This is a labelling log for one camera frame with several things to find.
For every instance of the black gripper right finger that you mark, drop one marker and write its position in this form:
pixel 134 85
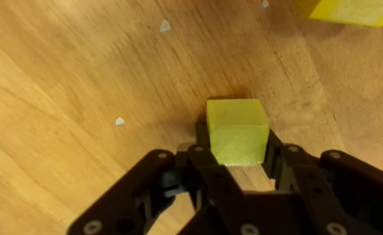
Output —
pixel 313 183

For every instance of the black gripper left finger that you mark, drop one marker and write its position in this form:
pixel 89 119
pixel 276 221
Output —
pixel 212 183

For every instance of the pale yellow wooden cube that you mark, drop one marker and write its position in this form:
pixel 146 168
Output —
pixel 237 131

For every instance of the large yellow wooden block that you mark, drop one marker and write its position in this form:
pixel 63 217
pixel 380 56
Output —
pixel 356 10

